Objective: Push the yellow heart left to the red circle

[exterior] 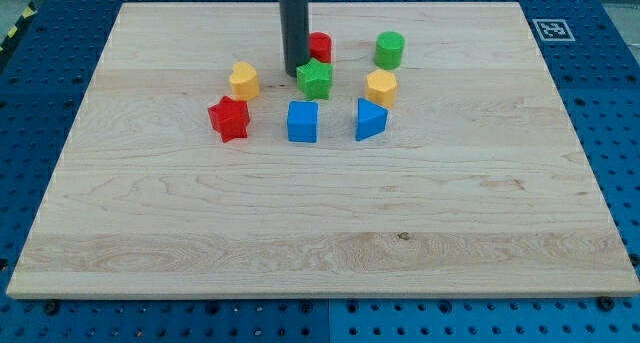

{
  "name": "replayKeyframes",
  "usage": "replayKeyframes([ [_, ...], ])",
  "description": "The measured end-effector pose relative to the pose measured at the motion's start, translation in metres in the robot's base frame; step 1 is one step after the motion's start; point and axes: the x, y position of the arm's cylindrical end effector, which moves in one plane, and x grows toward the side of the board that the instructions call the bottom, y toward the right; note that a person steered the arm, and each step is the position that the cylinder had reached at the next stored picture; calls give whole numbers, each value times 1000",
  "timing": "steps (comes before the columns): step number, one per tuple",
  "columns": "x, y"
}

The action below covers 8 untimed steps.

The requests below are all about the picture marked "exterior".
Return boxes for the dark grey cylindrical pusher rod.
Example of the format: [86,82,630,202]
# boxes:
[278,0,310,77]

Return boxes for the yellow heart block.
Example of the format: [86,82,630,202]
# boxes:
[229,61,260,101]

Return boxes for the red cylinder block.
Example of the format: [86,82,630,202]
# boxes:
[309,32,332,63]

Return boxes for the green star block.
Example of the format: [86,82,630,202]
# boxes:
[296,58,333,100]

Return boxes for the green cylinder block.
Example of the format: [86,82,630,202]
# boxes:
[374,31,405,70]

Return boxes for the blue cube block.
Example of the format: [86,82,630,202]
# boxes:
[287,101,319,143]

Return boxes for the yellow hexagon block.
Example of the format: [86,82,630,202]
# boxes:
[365,69,398,108]

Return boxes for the red star block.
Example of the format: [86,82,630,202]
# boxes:
[207,96,250,143]

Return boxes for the blue triangle block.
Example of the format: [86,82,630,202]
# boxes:
[355,97,388,141]

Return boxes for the light wooden board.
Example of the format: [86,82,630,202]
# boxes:
[7,2,639,300]

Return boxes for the white fiducial marker tag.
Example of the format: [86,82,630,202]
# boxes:
[532,18,575,42]

